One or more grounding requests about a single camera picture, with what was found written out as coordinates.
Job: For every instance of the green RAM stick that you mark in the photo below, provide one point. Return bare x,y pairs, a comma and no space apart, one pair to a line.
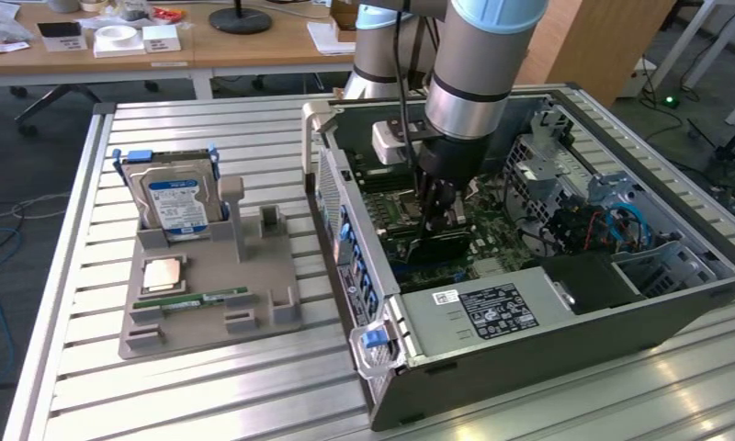
190,299

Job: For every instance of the CPU socket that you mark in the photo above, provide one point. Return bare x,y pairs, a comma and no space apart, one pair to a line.
404,206

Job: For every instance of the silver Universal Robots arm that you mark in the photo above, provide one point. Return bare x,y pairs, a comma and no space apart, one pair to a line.
478,59

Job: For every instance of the grey parts rack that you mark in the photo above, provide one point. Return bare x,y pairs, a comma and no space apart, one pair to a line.
220,271

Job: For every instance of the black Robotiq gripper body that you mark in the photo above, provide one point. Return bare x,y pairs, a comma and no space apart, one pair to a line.
457,158

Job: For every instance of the small metal disk bay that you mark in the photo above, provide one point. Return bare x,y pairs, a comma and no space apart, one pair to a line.
667,257

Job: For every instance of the black office chair base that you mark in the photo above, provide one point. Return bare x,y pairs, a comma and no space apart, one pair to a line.
55,96

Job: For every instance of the grey power supply with label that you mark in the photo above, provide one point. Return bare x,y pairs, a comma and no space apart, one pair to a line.
441,321

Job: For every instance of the clear plastic bag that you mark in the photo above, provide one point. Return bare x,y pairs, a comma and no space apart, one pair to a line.
0,23

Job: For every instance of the black air shroud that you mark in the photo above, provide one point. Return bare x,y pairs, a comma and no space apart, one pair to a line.
589,280

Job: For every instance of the white electrical box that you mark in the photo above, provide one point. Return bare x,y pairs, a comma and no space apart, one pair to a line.
646,82

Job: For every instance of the wooden desk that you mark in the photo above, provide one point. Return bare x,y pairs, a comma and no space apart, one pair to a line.
49,62

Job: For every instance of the white boxes on desk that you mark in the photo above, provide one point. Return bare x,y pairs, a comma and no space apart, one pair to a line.
119,39

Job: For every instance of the green motherboard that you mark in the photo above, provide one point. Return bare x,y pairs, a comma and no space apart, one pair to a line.
497,243

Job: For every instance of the black round lamp base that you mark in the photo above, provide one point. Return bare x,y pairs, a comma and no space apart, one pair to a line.
239,20

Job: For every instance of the red small parts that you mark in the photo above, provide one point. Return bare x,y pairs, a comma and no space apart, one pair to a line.
167,14

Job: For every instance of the plain white box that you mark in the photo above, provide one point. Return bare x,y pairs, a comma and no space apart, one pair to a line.
160,39

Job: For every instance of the grey cup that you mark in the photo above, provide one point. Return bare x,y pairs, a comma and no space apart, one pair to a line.
64,5

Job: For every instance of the white card with red print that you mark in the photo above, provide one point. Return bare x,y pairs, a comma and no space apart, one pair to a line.
5,47

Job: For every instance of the white box with black top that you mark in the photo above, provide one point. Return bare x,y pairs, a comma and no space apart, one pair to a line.
63,37

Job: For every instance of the stack of white papers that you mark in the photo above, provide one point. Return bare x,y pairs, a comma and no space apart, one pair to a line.
331,41

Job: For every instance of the CPU with copper-toned lid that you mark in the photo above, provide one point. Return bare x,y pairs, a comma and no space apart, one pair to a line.
161,274

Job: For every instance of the beige tape roll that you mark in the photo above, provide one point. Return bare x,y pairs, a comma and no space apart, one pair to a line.
91,4

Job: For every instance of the graphics card with metal bracket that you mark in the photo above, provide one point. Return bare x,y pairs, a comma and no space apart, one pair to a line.
441,249

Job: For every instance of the black adapter with green light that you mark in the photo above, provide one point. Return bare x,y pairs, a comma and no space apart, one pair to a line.
670,100

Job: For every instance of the metal disk bay cage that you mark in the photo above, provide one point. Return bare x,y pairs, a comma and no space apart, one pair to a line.
539,174

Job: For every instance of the hard disk with blue rails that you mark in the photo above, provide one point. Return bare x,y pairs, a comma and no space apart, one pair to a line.
175,202

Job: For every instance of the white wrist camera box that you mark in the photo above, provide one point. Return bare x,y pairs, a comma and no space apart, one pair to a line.
388,144

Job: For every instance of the brown cardboard box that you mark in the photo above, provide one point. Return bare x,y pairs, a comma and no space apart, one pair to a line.
343,14

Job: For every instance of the open grey PC case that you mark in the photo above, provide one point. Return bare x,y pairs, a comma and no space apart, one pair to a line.
527,367

